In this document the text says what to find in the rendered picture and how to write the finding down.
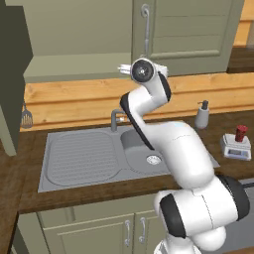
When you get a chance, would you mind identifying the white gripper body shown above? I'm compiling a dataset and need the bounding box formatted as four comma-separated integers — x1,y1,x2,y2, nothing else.
117,63,169,77

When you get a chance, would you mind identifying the closed green cabinet door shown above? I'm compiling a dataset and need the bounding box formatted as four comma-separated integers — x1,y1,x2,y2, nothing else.
131,0,246,77

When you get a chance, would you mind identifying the open green cabinet door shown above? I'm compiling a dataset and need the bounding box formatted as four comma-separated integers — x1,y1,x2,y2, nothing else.
0,0,35,157

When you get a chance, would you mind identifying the dark red yogurt cup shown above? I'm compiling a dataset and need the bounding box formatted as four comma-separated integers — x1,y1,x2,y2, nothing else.
234,124,249,143

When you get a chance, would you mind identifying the white digital scale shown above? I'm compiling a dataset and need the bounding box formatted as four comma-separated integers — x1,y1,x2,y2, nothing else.
219,132,253,162

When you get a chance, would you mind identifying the narrow green base cabinet door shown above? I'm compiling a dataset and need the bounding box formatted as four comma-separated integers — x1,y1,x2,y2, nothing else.
133,210,169,254

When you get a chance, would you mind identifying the wide green base cabinet door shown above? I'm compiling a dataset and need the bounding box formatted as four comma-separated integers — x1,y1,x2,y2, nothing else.
42,213,136,254

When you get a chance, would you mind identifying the grey sink tap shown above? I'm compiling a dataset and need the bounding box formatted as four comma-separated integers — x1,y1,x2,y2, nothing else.
110,108,129,133

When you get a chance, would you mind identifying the grey soap dispenser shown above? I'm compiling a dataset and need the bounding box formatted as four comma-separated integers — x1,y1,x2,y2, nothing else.
193,99,211,130

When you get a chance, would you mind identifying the grey steel sink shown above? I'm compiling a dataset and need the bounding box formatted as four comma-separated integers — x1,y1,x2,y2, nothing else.
37,125,221,193

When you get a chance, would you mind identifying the grey slotted spatula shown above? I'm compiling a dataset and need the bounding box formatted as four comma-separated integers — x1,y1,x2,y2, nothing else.
20,101,35,130

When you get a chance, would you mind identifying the green panel under sink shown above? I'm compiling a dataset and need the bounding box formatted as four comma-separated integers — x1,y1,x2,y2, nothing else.
37,193,161,230

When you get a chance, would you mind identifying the grey wall cabinet door handle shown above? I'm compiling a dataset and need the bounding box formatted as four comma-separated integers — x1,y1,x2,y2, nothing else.
141,3,152,52

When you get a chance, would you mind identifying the green wall cabinet body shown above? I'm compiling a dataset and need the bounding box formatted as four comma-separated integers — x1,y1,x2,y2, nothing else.
4,0,135,84

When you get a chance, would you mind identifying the grey base cabinet door handle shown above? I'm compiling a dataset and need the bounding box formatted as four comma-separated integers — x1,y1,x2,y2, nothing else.
138,216,148,244
123,219,132,248

